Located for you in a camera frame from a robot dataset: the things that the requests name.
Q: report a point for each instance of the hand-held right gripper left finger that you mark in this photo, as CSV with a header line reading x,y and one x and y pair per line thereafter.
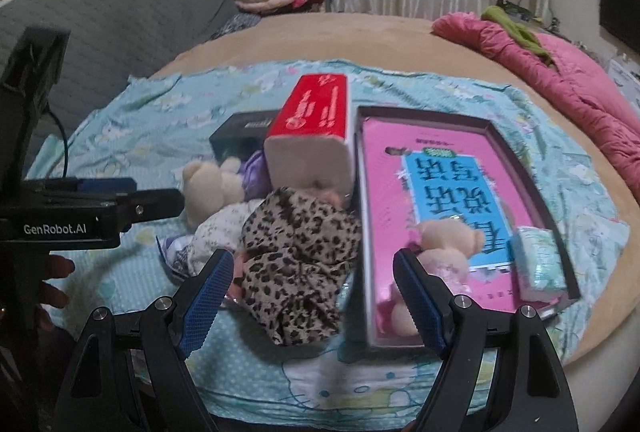
x,y
207,302

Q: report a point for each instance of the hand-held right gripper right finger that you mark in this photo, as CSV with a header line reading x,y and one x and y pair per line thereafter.
x,y
420,307

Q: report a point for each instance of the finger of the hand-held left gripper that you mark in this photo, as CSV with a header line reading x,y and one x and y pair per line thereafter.
x,y
155,207
107,185

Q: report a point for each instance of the purple white packet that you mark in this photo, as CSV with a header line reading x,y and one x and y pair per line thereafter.
x,y
175,254

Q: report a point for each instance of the cream teddy bear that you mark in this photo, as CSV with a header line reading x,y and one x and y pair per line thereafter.
x,y
205,187

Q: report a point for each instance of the white plush toy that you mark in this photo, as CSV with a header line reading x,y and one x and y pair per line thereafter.
x,y
220,227

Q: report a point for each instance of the small pink-dressed teddy bear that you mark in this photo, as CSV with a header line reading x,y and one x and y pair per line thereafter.
x,y
445,242

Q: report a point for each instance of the leopard print cloth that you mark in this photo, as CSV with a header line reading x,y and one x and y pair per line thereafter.
x,y
300,252

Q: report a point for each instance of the small pale green tissue packet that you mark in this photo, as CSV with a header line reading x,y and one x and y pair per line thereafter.
x,y
537,262

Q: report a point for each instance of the dark shallow box tray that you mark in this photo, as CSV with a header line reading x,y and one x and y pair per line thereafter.
x,y
425,113

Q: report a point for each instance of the person's left hand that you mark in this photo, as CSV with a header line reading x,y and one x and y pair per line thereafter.
x,y
56,272

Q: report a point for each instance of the printed cartoon blanket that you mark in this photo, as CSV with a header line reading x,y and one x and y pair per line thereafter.
x,y
150,122

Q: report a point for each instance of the purple cloth item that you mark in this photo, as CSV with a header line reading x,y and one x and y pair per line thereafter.
x,y
257,177

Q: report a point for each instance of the black box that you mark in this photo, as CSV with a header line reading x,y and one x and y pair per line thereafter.
x,y
240,132

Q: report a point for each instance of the pink book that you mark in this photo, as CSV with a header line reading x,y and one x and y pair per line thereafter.
x,y
390,192

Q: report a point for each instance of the grey padded headboard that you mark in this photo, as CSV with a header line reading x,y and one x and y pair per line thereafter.
x,y
125,22

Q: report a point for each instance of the red tissue pack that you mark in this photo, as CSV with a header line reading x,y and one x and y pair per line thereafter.
x,y
310,112

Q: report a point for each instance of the dark floral pillow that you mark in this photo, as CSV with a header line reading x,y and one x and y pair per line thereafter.
x,y
235,24

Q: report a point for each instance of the beige bed sheet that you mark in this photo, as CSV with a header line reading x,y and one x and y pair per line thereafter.
x,y
350,37

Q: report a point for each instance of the pink quilt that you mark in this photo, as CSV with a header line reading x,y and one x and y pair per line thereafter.
x,y
575,77

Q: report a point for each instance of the green cloth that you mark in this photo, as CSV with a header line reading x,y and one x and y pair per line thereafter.
x,y
520,34

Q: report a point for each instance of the black television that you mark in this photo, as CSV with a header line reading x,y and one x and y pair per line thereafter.
x,y
620,9

